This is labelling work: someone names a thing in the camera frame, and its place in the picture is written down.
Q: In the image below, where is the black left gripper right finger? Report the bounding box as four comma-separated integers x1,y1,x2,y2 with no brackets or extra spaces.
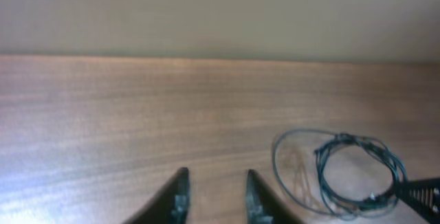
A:
245,169,304,224

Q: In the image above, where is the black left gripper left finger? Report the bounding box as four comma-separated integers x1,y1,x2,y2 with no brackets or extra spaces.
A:
124,167,190,224

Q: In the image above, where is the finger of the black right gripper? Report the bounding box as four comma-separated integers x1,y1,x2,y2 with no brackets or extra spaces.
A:
395,178,439,223

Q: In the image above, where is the thick black USB cable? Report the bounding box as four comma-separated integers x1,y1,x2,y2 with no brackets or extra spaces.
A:
271,128,409,220

